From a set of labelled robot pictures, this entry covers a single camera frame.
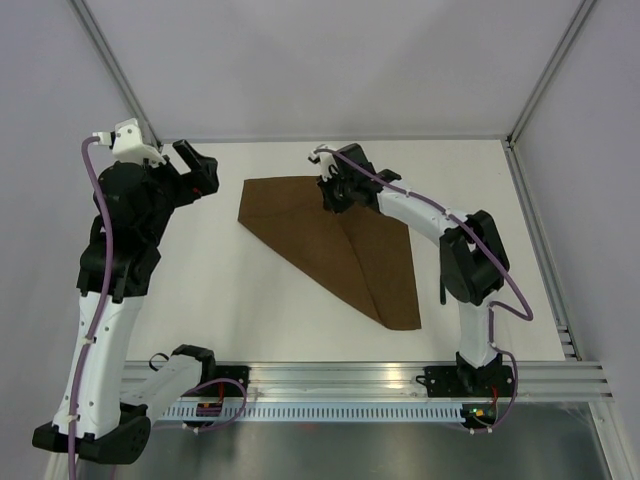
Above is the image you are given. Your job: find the brown cloth napkin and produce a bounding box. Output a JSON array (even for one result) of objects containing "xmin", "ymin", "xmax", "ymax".
[{"xmin": 238, "ymin": 176, "xmax": 422, "ymax": 331}]

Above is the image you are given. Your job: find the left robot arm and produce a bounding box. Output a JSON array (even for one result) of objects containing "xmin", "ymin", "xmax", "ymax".
[{"xmin": 32, "ymin": 140, "xmax": 219, "ymax": 465}]

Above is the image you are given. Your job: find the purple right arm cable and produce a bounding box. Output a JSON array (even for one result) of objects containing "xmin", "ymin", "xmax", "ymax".
[{"xmin": 312, "ymin": 144, "xmax": 535, "ymax": 436}]

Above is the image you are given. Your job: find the aluminium frame rail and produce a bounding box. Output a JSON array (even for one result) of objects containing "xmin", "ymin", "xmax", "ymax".
[{"xmin": 503, "ymin": 0, "xmax": 599, "ymax": 149}]

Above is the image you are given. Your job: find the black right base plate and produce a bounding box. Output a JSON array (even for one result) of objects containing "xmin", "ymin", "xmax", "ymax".
[{"xmin": 415, "ymin": 365, "xmax": 515, "ymax": 399}]

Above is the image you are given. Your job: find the white slotted cable duct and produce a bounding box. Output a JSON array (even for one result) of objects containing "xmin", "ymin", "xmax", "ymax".
[{"xmin": 160, "ymin": 400, "xmax": 463, "ymax": 423}]

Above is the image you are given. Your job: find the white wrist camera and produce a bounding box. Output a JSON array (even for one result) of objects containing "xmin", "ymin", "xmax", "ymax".
[
  {"xmin": 93, "ymin": 118, "xmax": 166, "ymax": 168},
  {"xmin": 307, "ymin": 144, "xmax": 342, "ymax": 184}
]

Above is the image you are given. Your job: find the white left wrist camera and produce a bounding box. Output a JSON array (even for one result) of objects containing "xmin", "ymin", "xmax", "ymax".
[{"xmin": 93, "ymin": 118, "xmax": 166, "ymax": 168}]

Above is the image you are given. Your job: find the aluminium front mounting rail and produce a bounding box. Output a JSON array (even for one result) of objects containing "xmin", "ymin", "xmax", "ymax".
[{"xmin": 119, "ymin": 360, "xmax": 615, "ymax": 403}]

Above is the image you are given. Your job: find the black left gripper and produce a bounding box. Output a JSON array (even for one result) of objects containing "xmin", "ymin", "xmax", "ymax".
[{"xmin": 137, "ymin": 139, "xmax": 219, "ymax": 244}]

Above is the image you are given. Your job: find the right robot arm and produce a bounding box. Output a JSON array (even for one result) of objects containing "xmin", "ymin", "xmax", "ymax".
[{"xmin": 308, "ymin": 144, "xmax": 515, "ymax": 396}]

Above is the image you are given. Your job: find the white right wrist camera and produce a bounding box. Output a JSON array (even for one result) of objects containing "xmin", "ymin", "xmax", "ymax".
[{"xmin": 307, "ymin": 144, "xmax": 342, "ymax": 184}]

